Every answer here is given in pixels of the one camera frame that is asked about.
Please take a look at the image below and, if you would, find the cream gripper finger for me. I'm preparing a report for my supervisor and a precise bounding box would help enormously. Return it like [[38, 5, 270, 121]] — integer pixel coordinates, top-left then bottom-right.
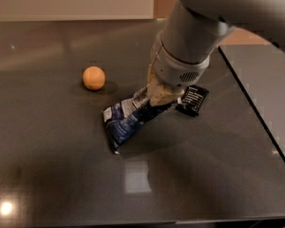
[[146, 66, 184, 106]]

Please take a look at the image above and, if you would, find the blue chip bag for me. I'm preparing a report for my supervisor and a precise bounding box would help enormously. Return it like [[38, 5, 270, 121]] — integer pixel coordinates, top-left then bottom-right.
[[102, 87, 173, 154]]

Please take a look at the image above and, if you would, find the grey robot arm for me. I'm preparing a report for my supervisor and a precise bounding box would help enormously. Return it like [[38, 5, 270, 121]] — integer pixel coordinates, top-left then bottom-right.
[[147, 0, 285, 106]]

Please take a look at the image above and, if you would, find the black snack bar wrapper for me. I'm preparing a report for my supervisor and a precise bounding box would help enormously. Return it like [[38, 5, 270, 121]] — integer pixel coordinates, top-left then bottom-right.
[[176, 85, 209, 117]]

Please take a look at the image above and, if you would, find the orange fruit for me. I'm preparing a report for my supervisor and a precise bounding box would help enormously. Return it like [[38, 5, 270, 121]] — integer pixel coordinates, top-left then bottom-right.
[[83, 66, 105, 91]]

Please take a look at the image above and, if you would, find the grey side table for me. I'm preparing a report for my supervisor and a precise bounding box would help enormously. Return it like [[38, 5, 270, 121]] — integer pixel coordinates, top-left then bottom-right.
[[218, 45, 285, 163]]

